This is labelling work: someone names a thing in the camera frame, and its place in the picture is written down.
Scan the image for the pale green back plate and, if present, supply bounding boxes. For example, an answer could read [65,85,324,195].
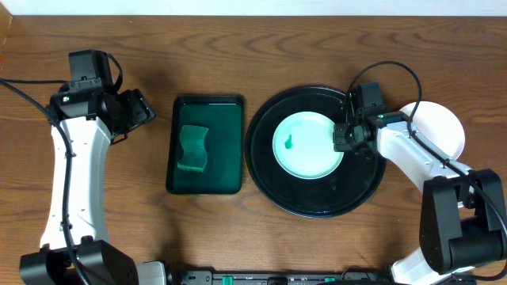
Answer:
[272,112,344,180]

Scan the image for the white plate with green stain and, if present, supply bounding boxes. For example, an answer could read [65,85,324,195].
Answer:
[414,101,465,160]

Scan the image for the green scrubbing sponge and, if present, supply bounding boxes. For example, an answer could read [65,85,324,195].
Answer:
[177,125,208,173]

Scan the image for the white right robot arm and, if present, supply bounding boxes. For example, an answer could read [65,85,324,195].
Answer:
[333,112,506,284]

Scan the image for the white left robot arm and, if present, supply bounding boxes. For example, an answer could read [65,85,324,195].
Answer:
[20,88,166,284]

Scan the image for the round black serving tray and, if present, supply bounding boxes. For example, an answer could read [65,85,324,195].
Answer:
[245,85,387,218]

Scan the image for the dark green rectangular tray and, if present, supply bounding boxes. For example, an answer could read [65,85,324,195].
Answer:
[166,96,244,195]

